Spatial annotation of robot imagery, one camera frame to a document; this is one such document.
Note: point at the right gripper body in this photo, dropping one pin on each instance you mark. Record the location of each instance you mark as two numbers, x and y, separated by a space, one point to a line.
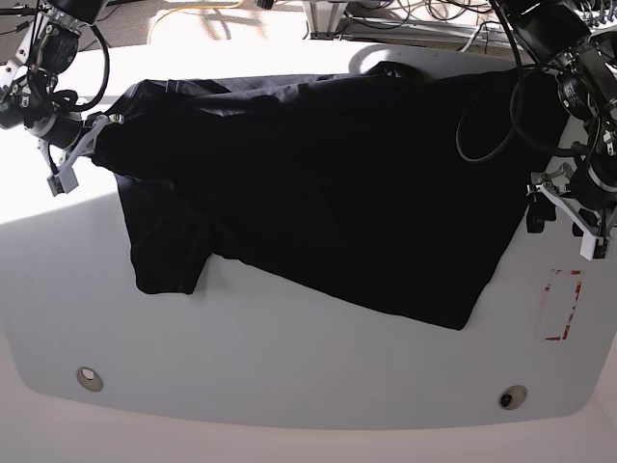
63 140

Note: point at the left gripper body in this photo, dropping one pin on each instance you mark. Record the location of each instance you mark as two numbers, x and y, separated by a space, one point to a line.
555 186

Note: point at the black T-shirt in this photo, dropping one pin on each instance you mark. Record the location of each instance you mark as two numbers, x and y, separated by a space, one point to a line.
386 190

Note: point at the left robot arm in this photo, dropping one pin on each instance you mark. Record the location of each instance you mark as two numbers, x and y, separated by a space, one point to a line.
552 37

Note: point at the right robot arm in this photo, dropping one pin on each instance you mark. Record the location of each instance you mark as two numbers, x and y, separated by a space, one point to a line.
28 87

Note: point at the red tape rectangle marking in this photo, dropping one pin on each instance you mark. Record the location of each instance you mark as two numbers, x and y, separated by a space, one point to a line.
559 304

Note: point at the table grommet hole right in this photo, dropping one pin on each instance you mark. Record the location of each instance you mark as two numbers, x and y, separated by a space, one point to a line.
513 397

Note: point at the table grommet hole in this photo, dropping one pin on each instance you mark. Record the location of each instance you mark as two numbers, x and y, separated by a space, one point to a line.
89 379
513 397

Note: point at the table grommet hole left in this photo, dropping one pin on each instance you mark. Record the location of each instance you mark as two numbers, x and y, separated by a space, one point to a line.
89 379

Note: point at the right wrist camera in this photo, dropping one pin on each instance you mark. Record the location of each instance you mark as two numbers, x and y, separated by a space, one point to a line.
62 183

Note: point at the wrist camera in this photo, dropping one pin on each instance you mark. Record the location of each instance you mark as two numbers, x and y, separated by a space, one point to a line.
592 248
62 183

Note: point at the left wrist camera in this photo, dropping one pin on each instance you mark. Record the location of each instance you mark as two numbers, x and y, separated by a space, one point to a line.
592 248

